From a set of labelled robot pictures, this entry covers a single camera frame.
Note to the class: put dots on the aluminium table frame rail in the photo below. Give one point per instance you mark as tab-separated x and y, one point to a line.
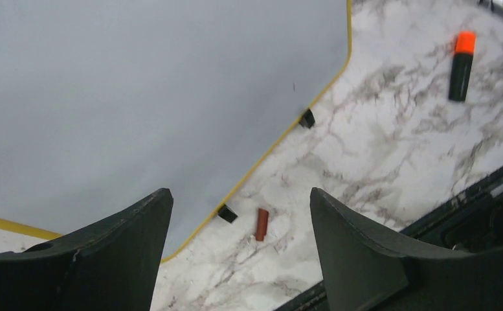
471	221

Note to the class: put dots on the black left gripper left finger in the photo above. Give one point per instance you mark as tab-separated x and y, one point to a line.
111	264

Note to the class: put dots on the yellow framed whiteboard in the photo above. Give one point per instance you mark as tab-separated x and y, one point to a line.
104	102

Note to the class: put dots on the black orange highlighter marker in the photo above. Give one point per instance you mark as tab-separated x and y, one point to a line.
464	49

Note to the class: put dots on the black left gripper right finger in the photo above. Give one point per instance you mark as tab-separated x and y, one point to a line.
367	266

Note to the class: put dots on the brown marker cap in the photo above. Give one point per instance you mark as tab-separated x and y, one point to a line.
261	224

